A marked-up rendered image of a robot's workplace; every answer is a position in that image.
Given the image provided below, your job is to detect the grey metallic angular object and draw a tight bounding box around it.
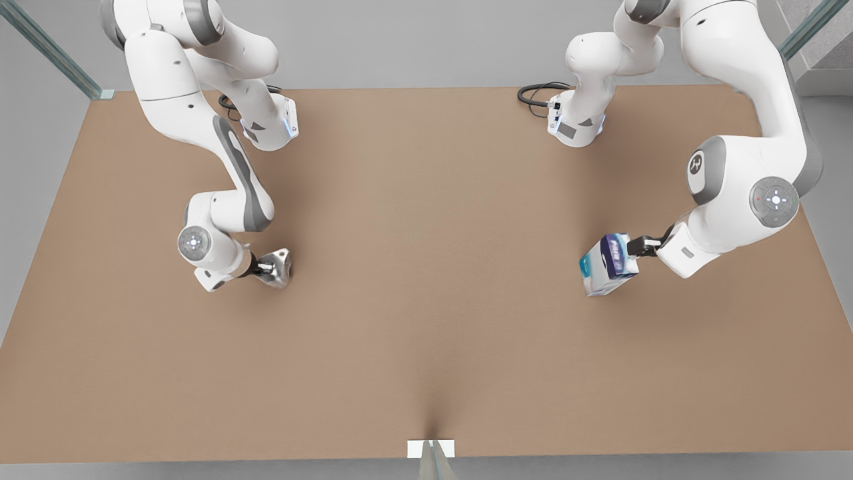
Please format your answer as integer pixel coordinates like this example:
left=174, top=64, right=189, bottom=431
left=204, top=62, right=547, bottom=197
left=257, top=248, right=293, bottom=289

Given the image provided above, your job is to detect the blue and white printed box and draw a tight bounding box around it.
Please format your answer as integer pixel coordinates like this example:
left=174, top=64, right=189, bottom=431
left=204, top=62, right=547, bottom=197
left=578, top=232, right=640, bottom=298

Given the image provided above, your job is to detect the black cable loop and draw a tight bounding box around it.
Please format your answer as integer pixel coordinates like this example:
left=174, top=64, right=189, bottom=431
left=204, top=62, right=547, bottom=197
left=517, top=81, right=574, bottom=119
left=218, top=85, right=284, bottom=122

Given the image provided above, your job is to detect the silver frame post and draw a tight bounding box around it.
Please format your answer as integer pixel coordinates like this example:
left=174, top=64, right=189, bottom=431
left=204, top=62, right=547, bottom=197
left=0, top=0, right=115, bottom=101
left=778, top=0, right=852, bottom=61
left=407, top=439, right=458, bottom=480

